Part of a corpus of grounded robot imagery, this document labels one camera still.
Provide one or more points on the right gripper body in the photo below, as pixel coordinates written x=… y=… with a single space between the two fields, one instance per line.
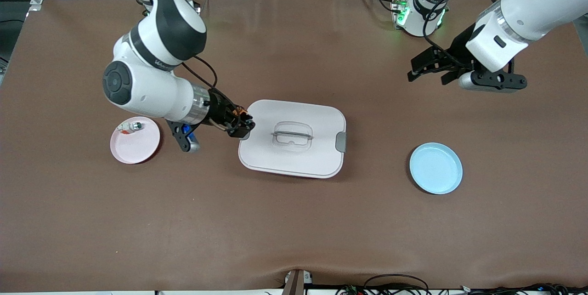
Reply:
x=221 y=110

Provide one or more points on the light blue round plate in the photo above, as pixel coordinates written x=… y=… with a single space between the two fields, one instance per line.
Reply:
x=436 y=171

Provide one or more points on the white lidded storage box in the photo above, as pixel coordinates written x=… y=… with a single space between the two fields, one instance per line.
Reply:
x=294 y=157

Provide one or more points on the pink round plate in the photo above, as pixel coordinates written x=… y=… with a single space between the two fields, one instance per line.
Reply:
x=138 y=145

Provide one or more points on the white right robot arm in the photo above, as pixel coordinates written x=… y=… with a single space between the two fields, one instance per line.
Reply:
x=151 y=88

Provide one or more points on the orange push button switch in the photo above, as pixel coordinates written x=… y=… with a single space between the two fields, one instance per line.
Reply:
x=239 y=112

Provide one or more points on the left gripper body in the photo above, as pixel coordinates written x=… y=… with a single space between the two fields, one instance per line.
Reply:
x=458 y=48

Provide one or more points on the white switch with green button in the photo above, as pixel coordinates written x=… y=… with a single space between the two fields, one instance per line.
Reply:
x=136 y=126

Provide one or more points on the metal clamp bracket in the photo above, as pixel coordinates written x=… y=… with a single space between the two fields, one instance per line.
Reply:
x=296 y=283

